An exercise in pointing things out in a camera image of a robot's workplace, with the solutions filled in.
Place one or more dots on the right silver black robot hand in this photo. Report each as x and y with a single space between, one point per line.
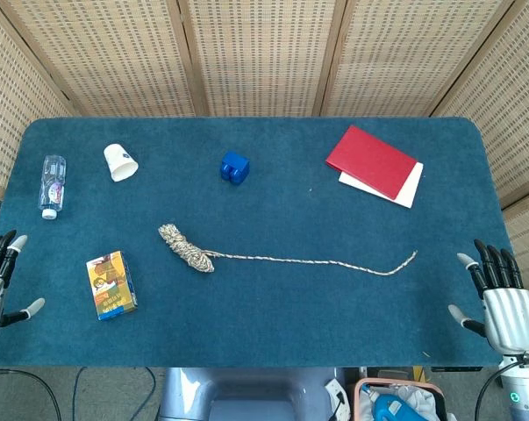
509 316

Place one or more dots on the yellow printed carton box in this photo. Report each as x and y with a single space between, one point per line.
110 285

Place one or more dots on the white cloth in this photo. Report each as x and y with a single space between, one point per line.
417 401

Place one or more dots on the clear plastic water bottle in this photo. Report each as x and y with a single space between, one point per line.
52 184

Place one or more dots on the blue spray bottle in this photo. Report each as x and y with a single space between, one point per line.
384 410

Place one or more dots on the white paper sheet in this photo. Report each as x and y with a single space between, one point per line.
411 190

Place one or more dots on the pink plastic basket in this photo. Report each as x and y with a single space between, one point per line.
358 401

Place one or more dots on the white paper cup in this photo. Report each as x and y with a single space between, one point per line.
119 164

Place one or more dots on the white power strip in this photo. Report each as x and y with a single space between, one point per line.
336 394

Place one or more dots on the red booklet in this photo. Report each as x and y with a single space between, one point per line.
371 160

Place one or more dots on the blue carpet table cover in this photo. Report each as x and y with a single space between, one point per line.
268 307

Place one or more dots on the grey robot torso base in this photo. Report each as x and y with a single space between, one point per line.
246 394

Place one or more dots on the blue plastic building block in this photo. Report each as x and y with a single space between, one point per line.
234 169

